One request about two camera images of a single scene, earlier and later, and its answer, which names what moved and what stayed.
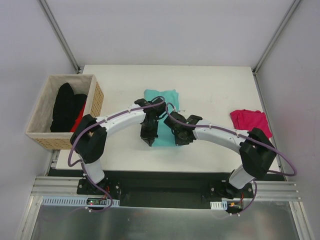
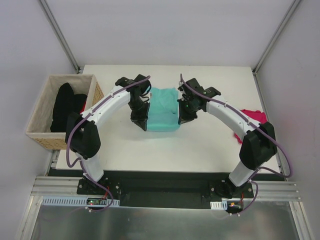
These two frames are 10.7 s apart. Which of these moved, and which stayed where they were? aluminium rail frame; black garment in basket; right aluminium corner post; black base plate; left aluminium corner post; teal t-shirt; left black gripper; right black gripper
Moved: right black gripper; teal t-shirt; left black gripper
Stayed: left aluminium corner post; aluminium rail frame; black base plate; right aluminium corner post; black garment in basket
